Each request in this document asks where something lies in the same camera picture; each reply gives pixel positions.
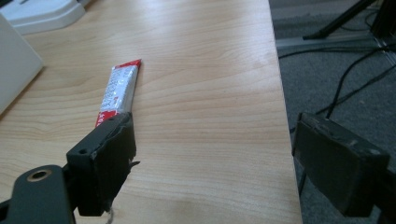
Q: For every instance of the white plastic base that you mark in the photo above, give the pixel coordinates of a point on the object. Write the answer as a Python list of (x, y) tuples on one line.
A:
[(40, 14)]

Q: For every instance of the red and white snack packet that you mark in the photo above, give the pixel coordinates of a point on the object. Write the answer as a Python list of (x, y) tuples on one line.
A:
[(120, 90)]

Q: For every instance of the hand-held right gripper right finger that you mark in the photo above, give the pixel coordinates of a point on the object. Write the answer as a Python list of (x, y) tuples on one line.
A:
[(336, 174)]

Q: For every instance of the white box left edge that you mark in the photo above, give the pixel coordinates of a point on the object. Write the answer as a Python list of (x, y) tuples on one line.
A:
[(14, 65)]

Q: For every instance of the black stand leg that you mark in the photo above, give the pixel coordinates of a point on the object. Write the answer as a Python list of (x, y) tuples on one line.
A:
[(339, 20)]

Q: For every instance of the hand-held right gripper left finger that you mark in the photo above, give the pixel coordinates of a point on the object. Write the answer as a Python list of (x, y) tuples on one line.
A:
[(99, 168)]

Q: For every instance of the grey metal rail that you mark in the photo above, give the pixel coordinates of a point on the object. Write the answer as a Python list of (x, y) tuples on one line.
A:
[(323, 42)]

